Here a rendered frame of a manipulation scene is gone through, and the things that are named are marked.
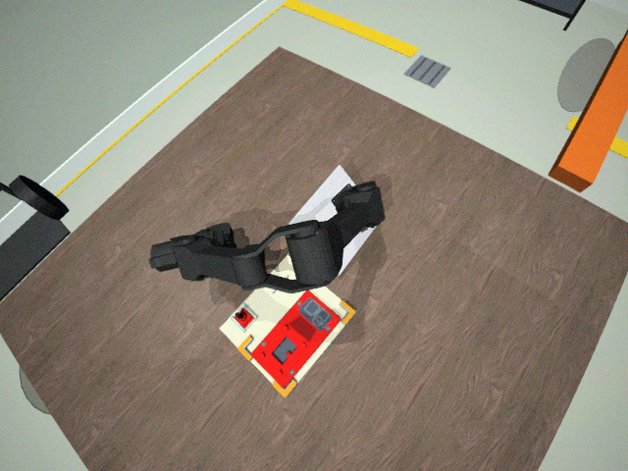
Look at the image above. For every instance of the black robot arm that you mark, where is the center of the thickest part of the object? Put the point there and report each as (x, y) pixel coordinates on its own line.
(315, 248)

